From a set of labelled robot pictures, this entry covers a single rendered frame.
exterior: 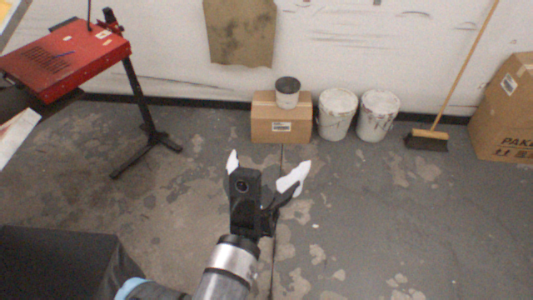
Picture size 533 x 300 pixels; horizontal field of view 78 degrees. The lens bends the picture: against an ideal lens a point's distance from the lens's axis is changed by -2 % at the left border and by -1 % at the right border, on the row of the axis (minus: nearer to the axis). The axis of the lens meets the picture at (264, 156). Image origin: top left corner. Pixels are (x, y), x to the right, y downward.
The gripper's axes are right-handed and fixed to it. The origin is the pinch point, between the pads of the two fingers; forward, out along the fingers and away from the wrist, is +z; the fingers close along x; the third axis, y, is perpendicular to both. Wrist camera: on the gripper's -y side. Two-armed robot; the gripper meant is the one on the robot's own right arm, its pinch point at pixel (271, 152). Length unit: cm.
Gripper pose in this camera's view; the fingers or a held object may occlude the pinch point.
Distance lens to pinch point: 63.2
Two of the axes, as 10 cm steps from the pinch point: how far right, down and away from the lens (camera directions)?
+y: 1.3, 6.6, 7.4
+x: 9.5, 1.4, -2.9
